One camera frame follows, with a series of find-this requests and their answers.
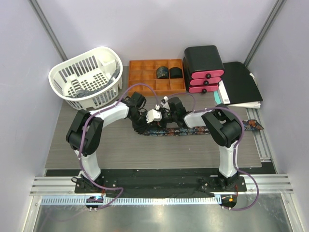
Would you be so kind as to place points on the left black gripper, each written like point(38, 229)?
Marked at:
point(142, 128)

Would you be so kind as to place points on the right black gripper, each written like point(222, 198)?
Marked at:
point(163, 124)

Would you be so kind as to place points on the floral navy tie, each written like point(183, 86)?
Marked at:
point(249, 125)

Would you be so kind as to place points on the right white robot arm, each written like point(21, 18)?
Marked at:
point(225, 128)

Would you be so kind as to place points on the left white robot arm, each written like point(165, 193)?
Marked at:
point(85, 131)

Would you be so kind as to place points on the orange compartment tray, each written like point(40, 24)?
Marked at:
point(145, 72)

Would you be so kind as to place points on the rolled black tie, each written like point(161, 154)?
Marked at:
point(175, 73)

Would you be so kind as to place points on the rolled dark patterned tie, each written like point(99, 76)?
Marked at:
point(162, 72)

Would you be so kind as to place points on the white teal booklet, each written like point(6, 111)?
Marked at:
point(223, 97)

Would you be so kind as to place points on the black pink drawer unit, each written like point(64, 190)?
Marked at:
point(202, 69)

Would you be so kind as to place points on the white plastic basket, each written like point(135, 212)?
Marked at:
point(76, 73)

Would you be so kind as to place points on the blue patterned tie in basket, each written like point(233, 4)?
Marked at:
point(97, 85)

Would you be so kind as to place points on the black folder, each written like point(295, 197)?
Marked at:
point(239, 84)

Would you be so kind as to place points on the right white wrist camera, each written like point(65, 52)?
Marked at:
point(164, 103)

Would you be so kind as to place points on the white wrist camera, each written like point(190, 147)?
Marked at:
point(154, 115)
point(164, 103)

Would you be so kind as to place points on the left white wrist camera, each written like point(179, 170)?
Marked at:
point(154, 115)

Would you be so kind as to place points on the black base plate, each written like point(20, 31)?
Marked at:
point(160, 181)

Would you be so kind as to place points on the white slotted cable duct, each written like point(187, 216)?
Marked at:
point(97, 200)

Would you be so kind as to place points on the aluminium frame rail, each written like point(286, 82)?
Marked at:
point(52, 186)

